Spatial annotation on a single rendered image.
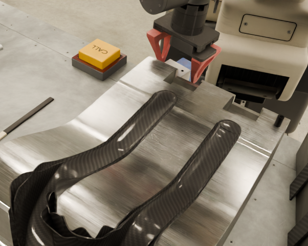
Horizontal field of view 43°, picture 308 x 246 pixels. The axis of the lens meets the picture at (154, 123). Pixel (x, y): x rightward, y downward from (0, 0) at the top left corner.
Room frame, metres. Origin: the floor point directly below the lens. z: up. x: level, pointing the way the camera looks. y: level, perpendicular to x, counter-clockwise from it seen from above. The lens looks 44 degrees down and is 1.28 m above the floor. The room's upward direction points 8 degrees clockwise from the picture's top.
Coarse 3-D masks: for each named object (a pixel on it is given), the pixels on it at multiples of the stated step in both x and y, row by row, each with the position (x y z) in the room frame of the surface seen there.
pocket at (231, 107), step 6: (228, 102) 0.48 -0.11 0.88; (234, 102) 0.49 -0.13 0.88; (222, 108) 0.46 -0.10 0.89; (228, 108) 0.49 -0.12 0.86; (234, 108) 0.49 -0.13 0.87; (240, 108) 0.48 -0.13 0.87; (246, 108) 0.48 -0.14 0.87; (240, 114) 0.48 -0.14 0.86; (246, 114) 0.48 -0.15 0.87; (252, 114) 0.47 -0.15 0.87; (258, 114) 0.47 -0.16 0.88; (252, 120) 0.47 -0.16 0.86
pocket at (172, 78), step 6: (174, 72) 0.54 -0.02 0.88; (168, 78) 0.52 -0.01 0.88; (174, 78) 0.54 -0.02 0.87; (180, 78) 0.54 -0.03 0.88; (174, 84) 0.53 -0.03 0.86; (180, 84) 0.53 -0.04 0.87; (186, 84) 0.53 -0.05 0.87; (192, 84) 0.53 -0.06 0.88; (186, 90) 0.52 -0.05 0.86; (192, 90) 0.52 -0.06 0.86
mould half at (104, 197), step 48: (144, 96) 0.46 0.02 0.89; (192, 96) 0.48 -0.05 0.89; (48, 144) 0.31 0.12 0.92; (96, 144) 0.35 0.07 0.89; (144, 144) 0.37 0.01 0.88; (192, 144) 0.38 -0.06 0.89; (240, 144) 0.39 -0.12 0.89; (0, 192) 0.23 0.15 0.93; (96, 192) 0.24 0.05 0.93; (144, 192) 0.27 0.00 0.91; (240, 192) 0.31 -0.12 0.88; (0, 240) 0.21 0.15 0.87; (192, 240) 0.21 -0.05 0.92
